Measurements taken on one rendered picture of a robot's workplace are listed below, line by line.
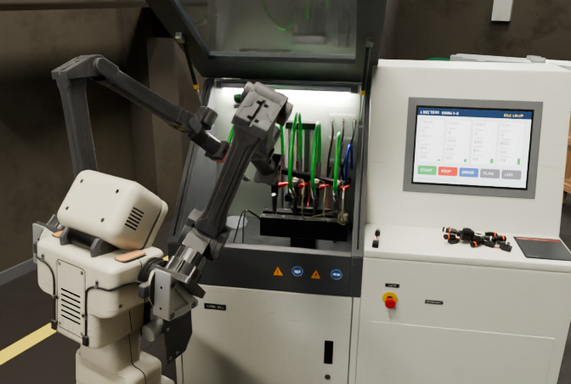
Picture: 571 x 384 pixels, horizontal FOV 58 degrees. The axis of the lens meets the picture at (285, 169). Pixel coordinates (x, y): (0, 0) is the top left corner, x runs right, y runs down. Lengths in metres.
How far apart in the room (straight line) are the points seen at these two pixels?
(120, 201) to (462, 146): 1.26
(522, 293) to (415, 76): 0.83
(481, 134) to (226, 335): 1.20
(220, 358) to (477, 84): 1.40
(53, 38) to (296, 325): 2.57
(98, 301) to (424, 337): 1.18
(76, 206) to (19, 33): 2.44
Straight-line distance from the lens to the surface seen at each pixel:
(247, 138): 1.06
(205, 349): 2.14
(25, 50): 3.69
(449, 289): 1.90
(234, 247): 1.87
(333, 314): 1.94
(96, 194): 1.29
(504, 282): 1.91
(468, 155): 2.01
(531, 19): 8.72
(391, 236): 1.92
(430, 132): 1.98
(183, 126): 1.72
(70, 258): 1.30
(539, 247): 2.01
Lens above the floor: 1.81
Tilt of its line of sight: 19 degrees down
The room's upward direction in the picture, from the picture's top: 1 degrees clockwise
